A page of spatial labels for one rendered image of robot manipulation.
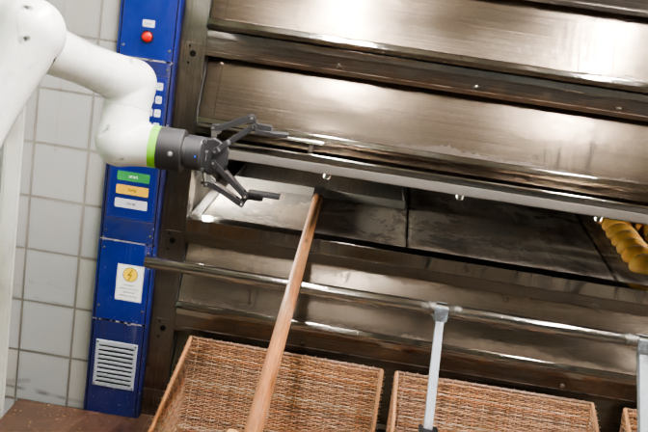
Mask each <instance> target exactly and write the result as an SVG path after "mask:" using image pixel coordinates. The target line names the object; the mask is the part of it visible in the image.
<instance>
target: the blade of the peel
mask: <svg viewBox="0 0 648 432"><path fill-rule="evenodd" d="M234 177H235V178H236V180H237V181H238V182H239V183H240V184H241V185H242V186H248V187H255V188H261V189H268V190H274V191H281V192H287V193H293V194H300V195H307V196H312V194H313V190H314V187H315V186H317V187H324V188H325V196H324V198H326V199H332V200H339V201H346V202H351V203H364V204H370V205H377V206H384V207H389V208H396V209H403V210H405V203H406V200H405V194H404V188H403V187H401V186H394V185H388V184H382V183H376V182H370V181H363V180H357V179H351V178H345V177H338V176H332V175H331V178H330V179H324V177H323V175H321V174H315V173H308V172H302V171H296V170H289V169H284V168H277V167H271V166H264V165H258V164H253V163H246V164H245V165H244V166H243V167H242V168H241V170H240V171H239V172H238V173H237V174H236V175H235V176H234Z"/></svg>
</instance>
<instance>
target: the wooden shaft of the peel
mask: <svg viewBox="0 0 648 432"><path fill-rule="evenodd" d="M321 203H322V196H321V195H319V194H315V195H314V196H313V198H312V201H311V204H310V210H309V214H308V217H307V220H306V223H305V226H304V229H303V233H302V236H301V240H300V243H299V246H298V250H297V253H296V257H295V259H294V262H293V266H292V269H291V272H290V276H289V279H288V283H287V286H286V289H285V293H284V296H283V301H282V304H281V308H280V311H279V314H278V318H277V321H276V325H275V328H274V331H273V335H272V337H271V340H270V344H269V347H268V351H267V354H266V357H265V361H264V364H263V368H262V371H261V373H260V377H259V380H258V383H257V387H256V393H255V396H254V399H253V403H252V406H251V410H250V413H249V415H248V419H247V422H246V425H245V429H244V432H263V429H264V425H265V422H266V418H267V414H268V410H269V406H270V402H271V398H272V394H273V391H274V388H275V384H276V380H277V376H278V372H279V368H280V364H281V360H282V356H283V352H284V347H285V343H286V339H287V335H288V331H289V327H290V323H291V319H292V315H293V312H294V309H295V305H296V301H297V297H298V293H299V289H300V285H301V281H302V278H303V274H304V271H305V267H306V263H307V259H308V255H309V251H310V247H311V241H312V237H313V233H314V230H315V226H316V222H317V218H318V214H319V210H320V206H321Z"/></svg>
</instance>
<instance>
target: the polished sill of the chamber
mask: <svg viewBox="0 0 648 432"><path fill-rule="evenodd" d="M185 231H187V232H193V233H198V234H204V235H211V236H217V237H223V238H228V239H235V240H241V241H247V242H253V243H259V244H265V245H271V246H277V247H284V248H289V249H295V250H298V246H299V243H300V240H301V236H302V233H303V231H302V230H297V229H286V228H280V227H273V226H267V225H262V224H256V223H249V222H243V221H237V220H231V219H225V218H219V217H213V216H206V215H201V214H195V213H191V214H190V215H189V216H188V217H187V219H186V227H185ZM310 252H314V253H320V254H325V255H332V256H338V257H349V258H355V259H361V260H367V261H373V262H380V263H386V264H391V265H397V266H404V267H410V268H416V269H421V270H428V271H434V272H440V273H446V274H452V275H458V276H464V277H470V278H477V279H482V280H488V281H494V282H501V283H507V284H518V285H524V286H530V287H536V288H543V289H548V290H554V291H560V292H567V293H573V294H579V295H584V296H591V297H597V298H603V299H609V300H615V301H621V302H627V303H633V304H640V305H645V306H648V285H643V284H637V283H626V282H619V281H614V280H608V279H601V278H595V277H589V276H583V275H577V274H571V273H565V272H558V271H553V270H547V269H540V268H534V267H528V266H523V265H516V264H510V263H504V262H497V261H492V260H486V259H479V258H473V257H467V256H456V255H450V254H444V253H437V252H431V251H425V250H420V249H413V248H407V247H401V246H394V245H389V244H383V243H376V242H370V241H364V240H359V239H352V238H346V237H340V236H333V235H328V234H322V233H316V232H314V233H313V237H312V241H311V244H310Z"/></svg>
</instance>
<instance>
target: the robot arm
mask: <svg viewBox="0 0 648 432"><path fill-rule="evenodd" d="M45 74H47V75H50V76H54V77H57V78H60V79H63V80H66V81H68V82H71V83H73V84H76V85H79V86H81V87H83V88H86V89H88V90H90V91H92V92H95V93H97V94H100V95H103V96H105V99H104V105H103V109H102V113H101V117H100V121H99V124H98V128H97V131H96V134H95V137H94V145H95V149H96V152H97V153H98V155H99V157H100V158H101V159H102V160H103V161H104V162H106V163H107V164H109V165H112V166H115V167H132V166H133V167H148V168H154V169H160V170H167V171H174V172H181V171H182V170H183V168H184V169H187V170H193V171H200V172H205V173H206V174H207V175H206V180H205V182H204V184H203V185H204V186H205V187H208V188H212V189H214V190H215V191H217V192H218V193H220V194H221V195H223V196H224V197H226V198H227V199H229V200H230V201H232V202H233V203H235V204H236V205H238V206H239V207H243V206H244V204H245V202H246V201H247V200H251V201H257V202H262V201H263V198H266V199H273V200H279V199H280V197H281V194H279V193H273V192H266V191H260V190H254V189H249V191H248V192H247V191H246V189H245V188H244V187H243V186H242V185H241V184H240V183H239V182H238V181H237V180H236V178H235V177H234V176H233V175H232V174H231V173H230V171H229V170H228V169H227V168H226V166H227V165H228V163H229V154H230V149H229V146H230V145H231V144H233V143H234V142H236V141H238V140H239V139H241V138H242V137H244V136H246V135H247V134H249V133H250V132H252V131H254V130H255V131H256V132H255V134H262V135H268V136H275V137H282V138H288V135H289V132H282V131H277V130H272V129H273V126H272V125H270V124H263V123H258V122H257V116H256V115H255V114H251V115H248V116H246V117H242V118H239V119H236V120H233V121H228V122H225V123H213V124H212V125H211V126H210V129H211V137H204V136H197V135H190V134H189V135H188V131H187V130H184V129H178V128H171V127H165V126H159V125H153V124H150V123H149V114H150V110H151V106H152V102H153V99H154V95H155V92H156V88H157V80H156V76H155V73H154V71H153V70H152V68H151V67H150V66H149V65H148V64H147V63H145V62H144V61H141V60H139V59H135V58H131V57H127V56H124V55H122V54H119V53H116V52H113V51H111V50H108V49H106V48H103V47H101V46H99V45H96V44H94V43H92V42H90V41H87V40H84V39H82V38H80V37H78V36H76V35H75V34H73V33H71V32H70V31H68V30H67V28H66V24H65V22H64V20H63V18H62V16H61V14H60V13H59V12H58V11H57V9H56V8H55V7H53V6H52V5H51V4H50V3H48V2H46V1H44V0H0V148H1V147H2V145H3V143H4V141H5V140H6V138H7V136H8V134H9V132H10V131H11V129H12V127H13V125H14V123H15V121H16V120H17V118H18V116H19V114H20V113H21V111H22V110H23V108H24V106H25V105H26V103H27V101H28V100H29V98H30V97H31V95H32V94H33V92H34V91H35V89H36V88H37V86H38V85H39V83H40V82H41V80H42V78H43V77H44V75H45ZM246 122H251V125H249V126H247V127H246V128H244V129H243V130H241V131H239V132H238V133H236V134H235V135H233V136H231V137H230V138H228V139H226V141H224V142H222V141H221V140H220V139H219V138H218V137H217V134H220V133H221V132H222V130H226V129H229V128H232V127H235V126H237V125H240V124H243V123H246ZM216 173H219V174H220V176H221V177H223V178H224V179H225V180H226V181H227V182H228V183H229V184H230V186H231V187H232V188H233V189H234V190H235V191H236V192H237V193H238V194H239V195H240V196H241V198H240V197H239V196H237V195H236V194H234V193H233V192H231V190H229V189H228V188H226V187H225V186H223V185H222V184H220V183H219V182H217V181H216V179H215V178H214V177H212V175H214V174H216Z"/></svg>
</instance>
